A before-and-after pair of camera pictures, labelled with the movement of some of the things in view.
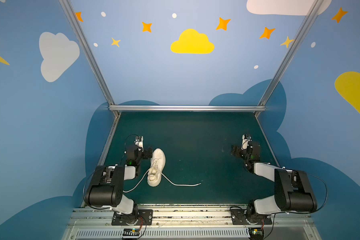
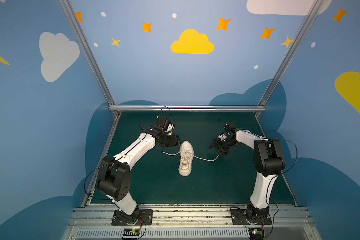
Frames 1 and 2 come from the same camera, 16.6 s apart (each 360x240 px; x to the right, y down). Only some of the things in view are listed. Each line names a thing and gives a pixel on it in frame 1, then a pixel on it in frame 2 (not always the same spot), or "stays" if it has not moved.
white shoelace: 164,176 to 192,154
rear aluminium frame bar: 187,108 stays
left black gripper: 147,153 to 170,140
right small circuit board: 256,233 stays
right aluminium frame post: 311,13 stays
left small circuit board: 131,232 stays
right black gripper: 237,150 to 221,144
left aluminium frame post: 89,53 stays
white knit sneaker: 157,163 to 186,153
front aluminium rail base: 187,224 stays
